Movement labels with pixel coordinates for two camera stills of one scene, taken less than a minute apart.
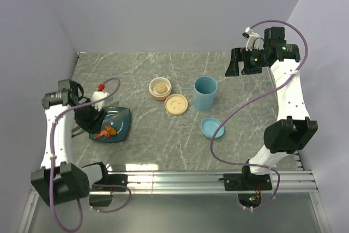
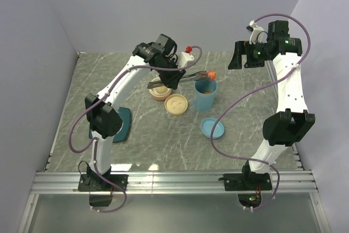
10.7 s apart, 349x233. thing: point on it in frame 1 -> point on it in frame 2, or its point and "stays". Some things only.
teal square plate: x=120 y=119 stays
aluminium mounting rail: x=297 y=180 stays
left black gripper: x=93 y=125 -> x=172 y=82
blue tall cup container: x=204 y=92 stays
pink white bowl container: x=160 y=88 stays
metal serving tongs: x=115 y=112 -> x=192 y=76
